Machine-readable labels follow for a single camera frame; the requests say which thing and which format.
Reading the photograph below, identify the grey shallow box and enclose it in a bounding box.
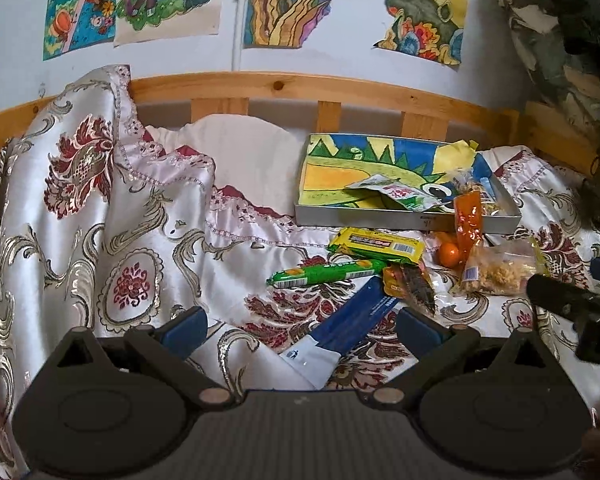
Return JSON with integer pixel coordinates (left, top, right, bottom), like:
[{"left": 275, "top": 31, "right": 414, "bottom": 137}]
[{"left": 294, "top": 132, "right": 523, "bottom": 235}]

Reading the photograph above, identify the yellow snack packet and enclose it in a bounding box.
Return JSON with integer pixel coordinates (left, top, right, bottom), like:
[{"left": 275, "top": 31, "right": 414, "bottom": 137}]
[{"left": 328, "top": 226, "right": 426, "bottom": 266}]

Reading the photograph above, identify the green tree wall drawing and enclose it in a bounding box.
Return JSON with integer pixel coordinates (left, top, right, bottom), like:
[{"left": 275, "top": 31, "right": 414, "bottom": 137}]
[{"left": 114, "top": 0, "right": 228, "bottom": 48}]

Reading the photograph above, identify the orange bag of mandarins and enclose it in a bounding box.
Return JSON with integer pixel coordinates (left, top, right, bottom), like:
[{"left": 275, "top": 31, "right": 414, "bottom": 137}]
[{"left": 452, "top": 187, "right": 485, "bottom": 263}]

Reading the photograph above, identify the camouflage cloth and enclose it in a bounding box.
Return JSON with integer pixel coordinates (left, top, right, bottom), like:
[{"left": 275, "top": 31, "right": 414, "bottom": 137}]
[{"left": 497, "top": 0, "right": 600, "bottom": 133}]

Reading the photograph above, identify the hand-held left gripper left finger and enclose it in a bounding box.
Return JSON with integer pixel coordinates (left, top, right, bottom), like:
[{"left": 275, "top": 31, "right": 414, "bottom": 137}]
[{"left": 55, "top": 306, "right": 236, "bottom": 411}]

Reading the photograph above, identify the gold snack packet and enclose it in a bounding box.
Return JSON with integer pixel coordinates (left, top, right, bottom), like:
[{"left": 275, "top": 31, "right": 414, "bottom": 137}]
[{"left": 382, "top": 262, "right": 437, "bottom": 317}]

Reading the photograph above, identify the colourful paper drawing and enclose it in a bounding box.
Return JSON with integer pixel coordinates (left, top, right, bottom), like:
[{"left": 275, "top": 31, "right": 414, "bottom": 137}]
[{"left": 300, "top": 133, "right": 497, "bottom": 211}]

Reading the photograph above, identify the white wall pipe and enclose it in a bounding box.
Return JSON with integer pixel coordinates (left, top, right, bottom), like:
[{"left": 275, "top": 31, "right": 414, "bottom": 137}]
[{"left": 231, "top": 0, "right": 246, "bottom": 71}]

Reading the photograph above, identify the wooden bed rail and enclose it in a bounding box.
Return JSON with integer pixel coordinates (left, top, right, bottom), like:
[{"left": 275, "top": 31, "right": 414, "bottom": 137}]
[{"left": 0, "top": 72, "right": 600, "bottom": 181}]

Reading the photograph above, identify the blue white snack packet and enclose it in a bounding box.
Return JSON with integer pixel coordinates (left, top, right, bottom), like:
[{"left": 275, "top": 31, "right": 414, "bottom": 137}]
[{"left": 280, "top": 275, "right": 401, "bottom": 391}]

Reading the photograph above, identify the yellow leaf wall drawing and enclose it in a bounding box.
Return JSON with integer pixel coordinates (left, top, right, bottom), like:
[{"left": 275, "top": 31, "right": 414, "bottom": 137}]
[{"left": 242, "top": 0, "right": 373, "bottom": 51}]

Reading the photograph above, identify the loose mandarin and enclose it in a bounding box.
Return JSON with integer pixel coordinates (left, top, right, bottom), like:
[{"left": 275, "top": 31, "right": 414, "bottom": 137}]
[{"left": 436, "top": 241, "right": 464, "bottom": 268}]

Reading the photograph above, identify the white pillow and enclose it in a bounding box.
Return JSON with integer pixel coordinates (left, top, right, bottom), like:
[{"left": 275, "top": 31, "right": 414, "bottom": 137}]
[{"left": 145, "top": 112, "right": 306, "bottom": 221}]

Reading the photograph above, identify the clear bag of noodle snack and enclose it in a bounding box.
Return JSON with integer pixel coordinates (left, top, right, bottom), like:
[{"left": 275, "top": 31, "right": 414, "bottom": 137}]
[{"left": 450, "top": 167, "right": 501, "bottom": 218}]

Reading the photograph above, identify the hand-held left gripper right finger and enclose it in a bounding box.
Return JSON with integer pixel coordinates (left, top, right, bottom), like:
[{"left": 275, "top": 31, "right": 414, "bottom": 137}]
[{"left": 362, "top": 306, "right": 543, "bottom": 411}]

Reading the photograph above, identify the clear bag of crumbly snack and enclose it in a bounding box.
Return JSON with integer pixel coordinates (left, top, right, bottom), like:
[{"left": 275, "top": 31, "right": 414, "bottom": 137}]
[{"left": 450, "top": 237, "right": 551, "bottom": 297}]

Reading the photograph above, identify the green tube snack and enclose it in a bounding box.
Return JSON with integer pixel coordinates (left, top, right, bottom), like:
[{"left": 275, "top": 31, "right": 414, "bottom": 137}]
[{"left": 267, "top": 258, "right": 391, "bottom": 290}]

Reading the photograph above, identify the floral brocade blanket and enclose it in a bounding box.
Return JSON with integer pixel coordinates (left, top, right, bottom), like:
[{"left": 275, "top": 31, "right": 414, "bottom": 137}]
[{"left": 0, "top": 64, "right": 600, "bottom": 480}]

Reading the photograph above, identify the green white snack pouch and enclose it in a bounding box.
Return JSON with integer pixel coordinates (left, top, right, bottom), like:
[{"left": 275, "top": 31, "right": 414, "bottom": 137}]
[{"left": 345, "top": 174, "right": 443, "bottom": 213}]

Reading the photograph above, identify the flower pattern wall drawing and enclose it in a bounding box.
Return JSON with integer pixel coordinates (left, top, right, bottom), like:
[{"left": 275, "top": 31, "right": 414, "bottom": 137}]
[{"left": 370, "top": 0, "right": 468, "bottom": 68}]

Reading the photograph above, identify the blue bordered wall drawing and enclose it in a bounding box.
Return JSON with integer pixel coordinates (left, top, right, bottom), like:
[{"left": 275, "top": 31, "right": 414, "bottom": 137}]
[{"left": 42, "top": 0, "right": 118, "bottom": 61}]

